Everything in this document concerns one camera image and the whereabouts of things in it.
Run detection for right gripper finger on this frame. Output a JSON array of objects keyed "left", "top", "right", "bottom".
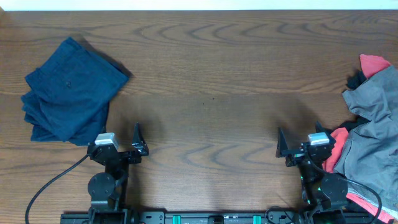
[
  {"left": 277, "top": 128, "right": 289, "bottom": 151},
  {"left": 315, "top": 121, "right": 330, "bottom": 134}
]

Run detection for grey shorts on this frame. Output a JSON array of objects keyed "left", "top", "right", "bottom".
[{"left": 333, "top": 66, "right": 397, "bottom": 217}]

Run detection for red shorts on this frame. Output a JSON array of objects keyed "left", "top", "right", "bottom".
[{"left": 322, "top": 54, "right": 391, "bottom": 215}]

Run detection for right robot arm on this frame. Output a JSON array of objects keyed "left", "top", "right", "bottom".
[{"left": 276, "top": 122, "right": 348, "bottom": 223}]

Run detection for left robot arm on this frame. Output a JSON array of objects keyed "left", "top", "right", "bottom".
[{"left": 87, "top": 123, "right": 149, "bottom": 224}]

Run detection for folded navy blue shorts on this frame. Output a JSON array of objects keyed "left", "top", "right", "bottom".
[{"left": 21, "top": 37, "right": 129, "bottom": 146}]

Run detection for black garment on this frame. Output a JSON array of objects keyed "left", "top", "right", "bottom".
[{"left": 340, "top": 70, "right": 369, "bottom": 132}]

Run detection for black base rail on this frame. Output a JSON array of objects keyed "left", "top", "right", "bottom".
[{"left": 60, "top": 208, "right": 377, "bottom": 224}]

